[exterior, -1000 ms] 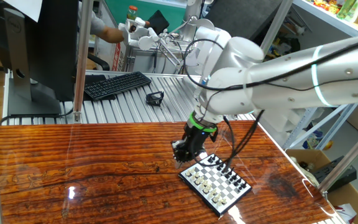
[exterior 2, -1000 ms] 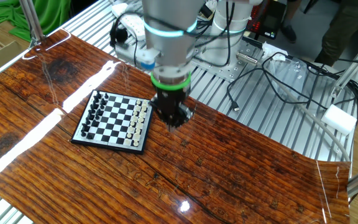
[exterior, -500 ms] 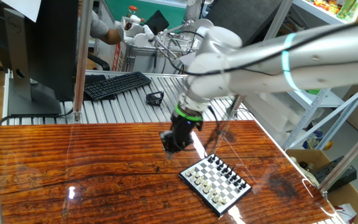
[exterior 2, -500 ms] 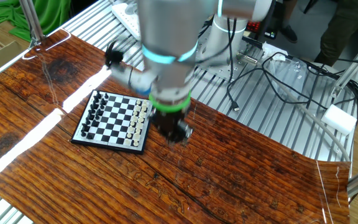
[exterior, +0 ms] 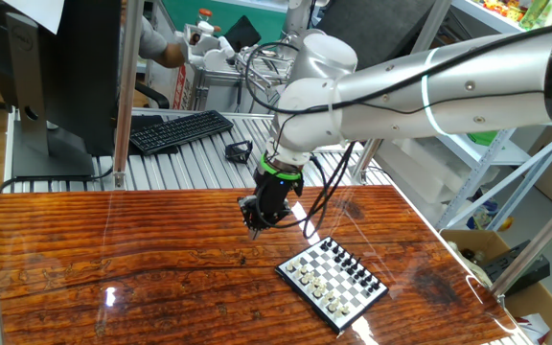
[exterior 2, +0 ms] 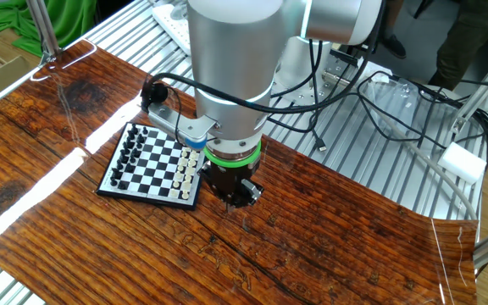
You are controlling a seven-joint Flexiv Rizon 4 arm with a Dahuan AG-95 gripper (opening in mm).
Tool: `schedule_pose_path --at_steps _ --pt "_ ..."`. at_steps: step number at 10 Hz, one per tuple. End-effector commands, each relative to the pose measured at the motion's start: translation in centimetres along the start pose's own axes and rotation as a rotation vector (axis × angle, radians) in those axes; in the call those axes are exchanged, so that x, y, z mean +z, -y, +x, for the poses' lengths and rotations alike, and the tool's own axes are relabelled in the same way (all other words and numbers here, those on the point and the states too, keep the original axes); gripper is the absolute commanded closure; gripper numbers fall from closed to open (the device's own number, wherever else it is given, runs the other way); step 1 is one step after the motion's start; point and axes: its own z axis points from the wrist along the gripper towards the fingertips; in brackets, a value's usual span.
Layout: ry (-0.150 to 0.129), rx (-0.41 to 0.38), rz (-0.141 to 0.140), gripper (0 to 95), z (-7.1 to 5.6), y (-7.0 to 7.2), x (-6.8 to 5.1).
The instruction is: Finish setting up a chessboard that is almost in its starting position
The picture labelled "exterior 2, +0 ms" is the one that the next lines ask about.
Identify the magnetic chessboard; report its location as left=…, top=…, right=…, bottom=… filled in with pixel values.
left=97, top=122, right=206, bottom=211

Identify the white crumpled paper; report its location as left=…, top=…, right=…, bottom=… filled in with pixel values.
left=356, top=58, right=394, bottom=85

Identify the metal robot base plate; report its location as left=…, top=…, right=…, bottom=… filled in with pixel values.
left=269, top=54, right=362, bottom=112

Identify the white foam block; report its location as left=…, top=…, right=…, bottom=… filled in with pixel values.
left=437, top=141, right=488, bottom=186

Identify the grey hose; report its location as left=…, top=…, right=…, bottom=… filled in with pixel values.
left=347, top=78, right=480, bottom=221

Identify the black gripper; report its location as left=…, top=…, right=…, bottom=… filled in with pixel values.
left=198, top=160, right=265, bottom=212

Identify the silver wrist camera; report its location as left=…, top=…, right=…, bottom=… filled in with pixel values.
left=147, top=103, right=219, bottom=150

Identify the white power strip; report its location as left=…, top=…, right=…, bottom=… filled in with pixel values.
left=151, top=3, right=191, bottom=54

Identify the metal cylinder connector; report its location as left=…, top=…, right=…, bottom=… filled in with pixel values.
left=322, top=70, right=352, bottom=89

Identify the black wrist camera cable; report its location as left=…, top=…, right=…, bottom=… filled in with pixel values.
left=140, top=12, right=385, bottom=115

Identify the wood grain table mat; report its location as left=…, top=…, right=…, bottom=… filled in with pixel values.
left=0, top=40, right=480, bottom=305

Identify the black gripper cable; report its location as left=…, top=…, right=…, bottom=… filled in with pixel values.
left=264, top=37, right=325, bottom=136

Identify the clear plastic bag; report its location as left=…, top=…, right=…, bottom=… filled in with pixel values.
left=356, top=71, right=446, bottom=143

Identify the green cloth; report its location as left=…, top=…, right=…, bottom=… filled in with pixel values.
left=0, top=0, right=97, bottom=58

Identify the black USB cable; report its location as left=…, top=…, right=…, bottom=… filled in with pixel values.
left=308, top=70, right=448, bottom=153

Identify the person leg with dark shoe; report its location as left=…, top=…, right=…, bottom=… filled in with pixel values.
left=381, top=0, right=408, bottom=59

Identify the person in olive trousers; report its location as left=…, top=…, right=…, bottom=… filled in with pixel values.
left=428, top=0, right=488, bottom=91

